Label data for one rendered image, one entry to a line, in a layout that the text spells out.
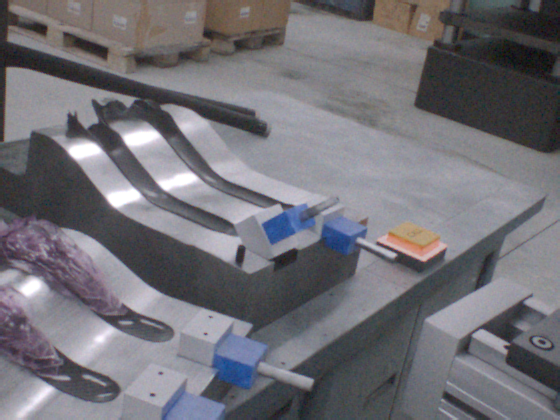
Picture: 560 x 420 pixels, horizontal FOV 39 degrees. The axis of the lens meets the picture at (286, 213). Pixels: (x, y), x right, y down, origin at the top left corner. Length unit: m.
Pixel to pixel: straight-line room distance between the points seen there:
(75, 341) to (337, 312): 0.37
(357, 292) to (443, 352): 0.44
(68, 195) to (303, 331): 0.35
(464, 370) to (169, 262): 0.43
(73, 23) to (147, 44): 0.55
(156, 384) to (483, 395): 0.27
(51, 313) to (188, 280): 0.20
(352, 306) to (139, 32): 3.95
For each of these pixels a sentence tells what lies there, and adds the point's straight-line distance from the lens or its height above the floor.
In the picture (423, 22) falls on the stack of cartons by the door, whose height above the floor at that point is 0.15.
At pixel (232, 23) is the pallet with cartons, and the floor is 0.22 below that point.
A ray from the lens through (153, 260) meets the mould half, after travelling 0.97.
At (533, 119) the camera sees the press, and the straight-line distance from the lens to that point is 4.93.
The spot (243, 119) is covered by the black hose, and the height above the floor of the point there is 0.84.
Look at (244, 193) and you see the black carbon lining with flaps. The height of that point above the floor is 0.88.
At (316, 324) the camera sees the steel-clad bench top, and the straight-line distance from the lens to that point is 0.98.
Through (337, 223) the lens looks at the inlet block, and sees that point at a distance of 1.00.
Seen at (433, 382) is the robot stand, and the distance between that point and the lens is 0.66.
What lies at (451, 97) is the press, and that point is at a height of 0.14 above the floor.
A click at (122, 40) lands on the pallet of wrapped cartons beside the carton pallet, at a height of 0.16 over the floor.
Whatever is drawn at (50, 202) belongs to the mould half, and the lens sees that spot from 1.09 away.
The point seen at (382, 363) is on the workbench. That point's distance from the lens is 1.35.
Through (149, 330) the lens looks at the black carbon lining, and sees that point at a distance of 0.83.
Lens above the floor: 1.30
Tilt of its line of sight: 24 degrees down
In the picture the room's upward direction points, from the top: 11 degrees clockwise
